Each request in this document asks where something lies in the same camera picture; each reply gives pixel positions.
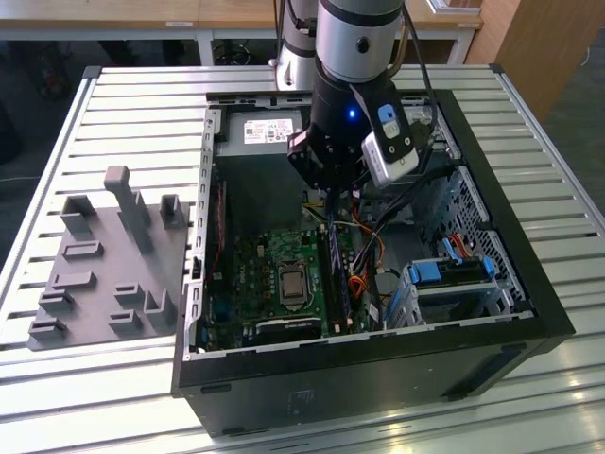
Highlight blue RAM stick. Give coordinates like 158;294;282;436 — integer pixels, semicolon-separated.
328;218;350;308

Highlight grey power supply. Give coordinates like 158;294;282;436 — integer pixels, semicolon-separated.
217;109;313;229

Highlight green motherboard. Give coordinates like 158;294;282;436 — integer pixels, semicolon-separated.
207;225;379;352

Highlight silver CPU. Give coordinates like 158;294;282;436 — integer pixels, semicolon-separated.
282;271;305;300

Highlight metal socket cover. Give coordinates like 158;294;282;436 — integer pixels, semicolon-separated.
276;259;311;311

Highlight blue disk carrier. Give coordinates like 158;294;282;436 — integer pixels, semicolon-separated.
406;257;495;288

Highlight black graphics card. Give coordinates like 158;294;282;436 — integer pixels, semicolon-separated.
253;315;323;345

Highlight wooden desk white legs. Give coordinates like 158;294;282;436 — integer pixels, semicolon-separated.
0;0;484;66

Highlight wooden cabinet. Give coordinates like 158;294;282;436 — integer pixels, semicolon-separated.
465;0;605;125

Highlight black PC case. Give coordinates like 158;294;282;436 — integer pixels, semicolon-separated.
170;88;577;439

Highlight grey parts rack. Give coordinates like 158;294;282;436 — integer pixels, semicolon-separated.
26;165;191;352

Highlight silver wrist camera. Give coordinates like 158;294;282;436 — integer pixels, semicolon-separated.
360;102;422;190

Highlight black cable bundle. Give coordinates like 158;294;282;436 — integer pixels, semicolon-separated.
372;163;462;237

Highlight black camera cable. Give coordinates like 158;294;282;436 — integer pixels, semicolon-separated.
400;0;440;143

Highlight thin red cable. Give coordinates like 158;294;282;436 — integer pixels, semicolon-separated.
209;182;226;281

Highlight orange wire bundle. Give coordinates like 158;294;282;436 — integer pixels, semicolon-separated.
348;275;375;301

